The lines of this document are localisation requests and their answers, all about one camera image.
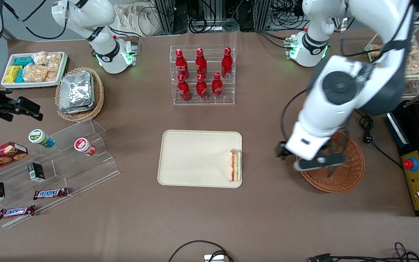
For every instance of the round brown wicker basket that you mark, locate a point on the round brown wicker basket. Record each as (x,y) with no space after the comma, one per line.
(344,178)

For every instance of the clear acrylic bottle rack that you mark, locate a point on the clear acrylic bottle rack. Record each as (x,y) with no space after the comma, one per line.
(209,102)

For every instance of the yellow snack pack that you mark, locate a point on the yellow snack pack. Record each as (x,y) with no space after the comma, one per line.
(11,74)

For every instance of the white cloth bag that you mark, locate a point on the white cloth bag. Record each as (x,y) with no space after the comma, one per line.
(136,18)

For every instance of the bagged cracker snack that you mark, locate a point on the bagged cracker snack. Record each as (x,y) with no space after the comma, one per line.
(417,60)
(375,51)

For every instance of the clear bag rice crackers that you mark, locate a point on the clear bag rice crackers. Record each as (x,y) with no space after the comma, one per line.
(35,74)
(52,75)
(54,60)
(40,57)

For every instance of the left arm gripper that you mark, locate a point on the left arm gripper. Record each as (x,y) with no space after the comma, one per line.
(280,149)

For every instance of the black sealing machine yellow panel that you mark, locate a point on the black sealing machine yellow panel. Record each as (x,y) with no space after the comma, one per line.
(418,182)

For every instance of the white rectangular snack tray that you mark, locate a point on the white rectangular snack tray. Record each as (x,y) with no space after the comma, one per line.
(31,85)

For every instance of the sandwich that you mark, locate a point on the sandwich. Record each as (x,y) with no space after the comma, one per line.
(235,165)

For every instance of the silver foil pack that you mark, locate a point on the silver foil pack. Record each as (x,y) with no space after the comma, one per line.
(75,89)
(82,110)

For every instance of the cream plastic tray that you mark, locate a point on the cream plastic tray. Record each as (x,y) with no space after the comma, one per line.
(195,160)

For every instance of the small grey device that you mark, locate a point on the small grey device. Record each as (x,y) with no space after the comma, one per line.
(214,258)

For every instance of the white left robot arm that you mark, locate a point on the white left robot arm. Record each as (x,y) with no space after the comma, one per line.
(326,109)

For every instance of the green lid cup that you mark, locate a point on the green lid cup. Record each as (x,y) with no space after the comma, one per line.
(38,137)

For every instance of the oval tan wicker basket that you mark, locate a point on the oval tan wicker basket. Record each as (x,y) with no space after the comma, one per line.
(98,94)

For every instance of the teal snack pack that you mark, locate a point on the teal snack pack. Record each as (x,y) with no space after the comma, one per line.
(19,75)
(24,62)

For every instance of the clear acrylic stepped stand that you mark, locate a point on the clear acrylic stepped stand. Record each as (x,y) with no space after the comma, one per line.
(96,171)

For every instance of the aluminium frame post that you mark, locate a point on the aluminium frame post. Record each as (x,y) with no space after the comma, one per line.
(262,14)
(166,16)

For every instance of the red lid cup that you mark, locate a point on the red lid cup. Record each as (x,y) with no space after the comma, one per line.
(82,145)

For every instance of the red cola bottle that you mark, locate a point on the red cola bottle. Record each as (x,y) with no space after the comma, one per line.
(227,65)
(201,89)
(181,65)
(217,87)
(184,91)
(201,65)

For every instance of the Snickers chocolate bar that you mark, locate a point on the Snickers chocolate bar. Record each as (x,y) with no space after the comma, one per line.
(16,211)
(50,193)

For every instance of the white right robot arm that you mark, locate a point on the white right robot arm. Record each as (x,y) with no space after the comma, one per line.
(104,47)

